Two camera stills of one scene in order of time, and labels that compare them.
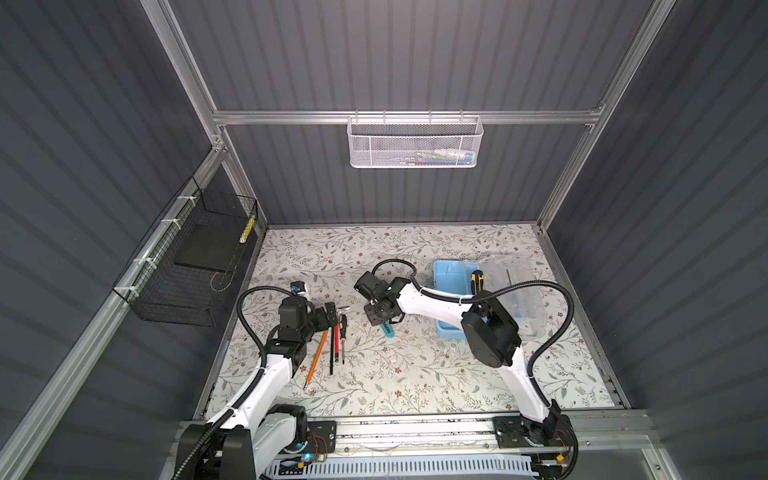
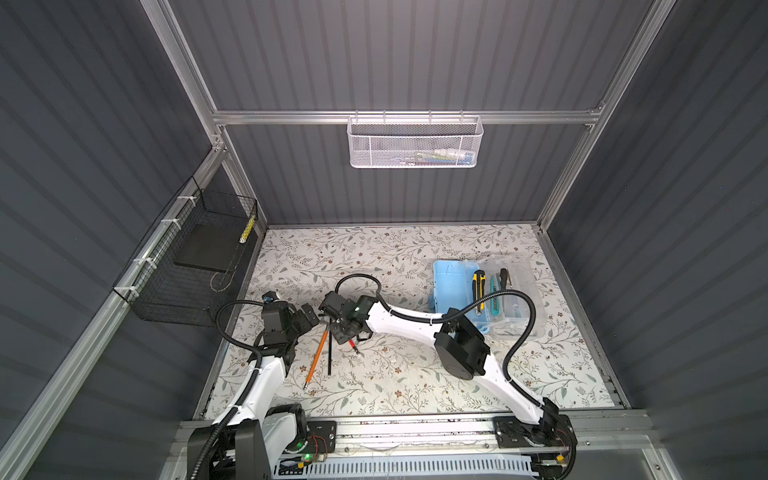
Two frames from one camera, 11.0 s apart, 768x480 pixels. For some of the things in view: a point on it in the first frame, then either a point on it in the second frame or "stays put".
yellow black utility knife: x=477 y=278 stays put
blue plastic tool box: x=453 y=276 stays put
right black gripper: x=372 y=319 to x=339 y=338
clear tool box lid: x=524 y=303 stays put
